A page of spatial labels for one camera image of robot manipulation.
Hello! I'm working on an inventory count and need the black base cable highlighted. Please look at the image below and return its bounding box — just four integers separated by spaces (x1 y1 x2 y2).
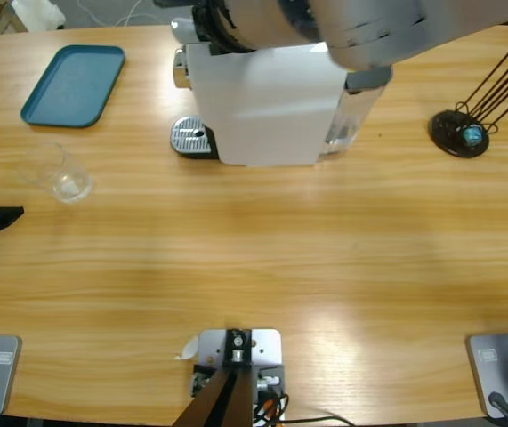
487 391 508 427

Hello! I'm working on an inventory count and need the orange and black cable bundle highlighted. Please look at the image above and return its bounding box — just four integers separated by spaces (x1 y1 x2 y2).
253 391 290 426

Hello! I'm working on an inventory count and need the clear drinking glass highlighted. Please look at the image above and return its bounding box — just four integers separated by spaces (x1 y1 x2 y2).
16 141 94 205

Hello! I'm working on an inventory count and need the dark post with black bracket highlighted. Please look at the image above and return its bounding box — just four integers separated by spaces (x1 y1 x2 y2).
172 327 254 427

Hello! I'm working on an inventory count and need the white paper tag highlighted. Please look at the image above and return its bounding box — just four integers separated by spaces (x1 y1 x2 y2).
173 335 200 361

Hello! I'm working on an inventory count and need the black cable at table edge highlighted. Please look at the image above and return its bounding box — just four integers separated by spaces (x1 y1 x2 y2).
279 415 357 427

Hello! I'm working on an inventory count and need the white capsule coffee machine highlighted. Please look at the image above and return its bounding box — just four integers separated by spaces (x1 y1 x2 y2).
171 20 348 169

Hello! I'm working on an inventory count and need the white foam packing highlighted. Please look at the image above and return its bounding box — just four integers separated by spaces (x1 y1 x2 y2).
11 0 67 30

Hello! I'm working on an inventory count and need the blue coffee capsule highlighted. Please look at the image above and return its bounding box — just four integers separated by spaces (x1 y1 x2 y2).
463 125 485 146

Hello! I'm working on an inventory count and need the black wire capsule stand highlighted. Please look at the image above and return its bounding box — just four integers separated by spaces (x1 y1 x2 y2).
429 28 508 159

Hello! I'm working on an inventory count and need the silver drip tray grille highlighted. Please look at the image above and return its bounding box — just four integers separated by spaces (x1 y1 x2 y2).
171 115 218 160

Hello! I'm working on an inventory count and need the teal plastic tray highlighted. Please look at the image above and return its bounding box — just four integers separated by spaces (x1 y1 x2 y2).
20 44 127 129

